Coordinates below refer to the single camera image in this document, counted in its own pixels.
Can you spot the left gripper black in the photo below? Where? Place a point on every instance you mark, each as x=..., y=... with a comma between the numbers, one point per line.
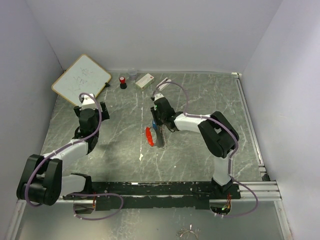
x=104, y=113

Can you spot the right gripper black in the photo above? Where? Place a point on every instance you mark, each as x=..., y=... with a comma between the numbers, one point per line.
x=154, y=111

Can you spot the blue key tag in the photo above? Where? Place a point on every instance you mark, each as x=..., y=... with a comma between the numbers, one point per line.
x=154, y=125

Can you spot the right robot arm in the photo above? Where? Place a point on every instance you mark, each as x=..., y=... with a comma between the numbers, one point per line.
x=220, y=138

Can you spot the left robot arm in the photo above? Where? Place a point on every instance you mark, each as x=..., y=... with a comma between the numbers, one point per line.
x=49, y=184

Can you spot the white green staple box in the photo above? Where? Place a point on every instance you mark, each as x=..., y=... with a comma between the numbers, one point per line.
x=145, y=81

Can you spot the yellow framed whiteboard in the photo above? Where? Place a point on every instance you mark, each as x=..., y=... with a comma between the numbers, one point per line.
x=83, y=76

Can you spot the red black stamp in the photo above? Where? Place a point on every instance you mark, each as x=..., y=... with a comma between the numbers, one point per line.
x=123, y=84

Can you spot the clear jar of paperclips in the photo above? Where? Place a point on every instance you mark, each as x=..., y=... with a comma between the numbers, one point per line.
x=133, y=73

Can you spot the black base bar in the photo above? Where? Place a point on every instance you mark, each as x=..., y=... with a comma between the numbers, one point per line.
x=173, y=194

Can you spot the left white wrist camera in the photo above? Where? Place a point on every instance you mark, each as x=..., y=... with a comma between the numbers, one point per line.
x=88, y=101

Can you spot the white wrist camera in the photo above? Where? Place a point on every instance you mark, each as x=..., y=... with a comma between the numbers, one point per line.
x=157, y=97
x=88, y=101

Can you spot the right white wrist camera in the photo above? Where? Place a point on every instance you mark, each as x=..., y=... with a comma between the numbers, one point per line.
x=157, y=97

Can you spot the aluminium rail frame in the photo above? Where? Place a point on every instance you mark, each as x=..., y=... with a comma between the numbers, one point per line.
x=267, y=190

